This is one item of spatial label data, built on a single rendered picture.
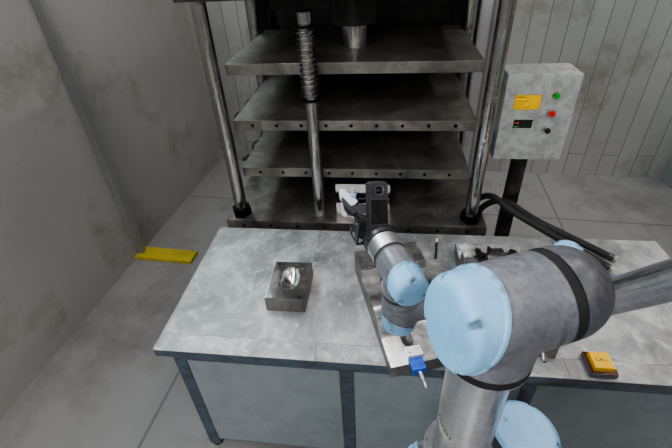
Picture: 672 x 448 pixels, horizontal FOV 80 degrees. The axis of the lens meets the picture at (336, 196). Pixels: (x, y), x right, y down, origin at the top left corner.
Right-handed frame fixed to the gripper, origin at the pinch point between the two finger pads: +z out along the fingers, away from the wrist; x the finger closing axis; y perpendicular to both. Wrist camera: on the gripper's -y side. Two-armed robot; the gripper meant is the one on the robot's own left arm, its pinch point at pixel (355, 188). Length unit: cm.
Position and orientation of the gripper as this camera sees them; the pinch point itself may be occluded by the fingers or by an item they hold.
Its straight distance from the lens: 103.0
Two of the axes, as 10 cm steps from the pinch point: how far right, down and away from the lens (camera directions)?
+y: -0.8, 8.5, 5.2
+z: -2.8, -5.2, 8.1
